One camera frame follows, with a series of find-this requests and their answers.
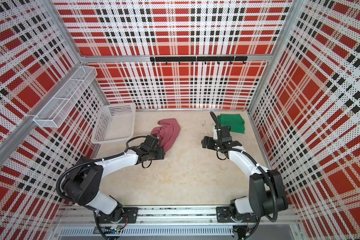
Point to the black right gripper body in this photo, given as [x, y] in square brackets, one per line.
[212, 144]

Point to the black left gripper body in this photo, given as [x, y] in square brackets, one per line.
[156, 154]

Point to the green tank top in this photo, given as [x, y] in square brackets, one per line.
[234, 121]

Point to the pink tank top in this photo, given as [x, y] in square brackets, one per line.
[167, 132]

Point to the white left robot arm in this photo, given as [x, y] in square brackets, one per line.
[80, 184]

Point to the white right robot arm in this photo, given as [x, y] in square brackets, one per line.
[267, 195]

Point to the white plastic laundry basket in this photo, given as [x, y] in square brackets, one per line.
[115, 124]

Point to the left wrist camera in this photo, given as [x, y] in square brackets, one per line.
[151, 141]

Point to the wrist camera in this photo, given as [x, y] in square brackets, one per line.
[223, 134]
[151, 141]

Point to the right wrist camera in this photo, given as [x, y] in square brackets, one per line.
[223, 134]

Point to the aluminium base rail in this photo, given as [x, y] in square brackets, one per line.
[154, 215]

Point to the black wall hook rail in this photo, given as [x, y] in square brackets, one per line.
[199, 59]

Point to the white wire wall shelf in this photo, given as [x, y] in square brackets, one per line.
[57, 109]

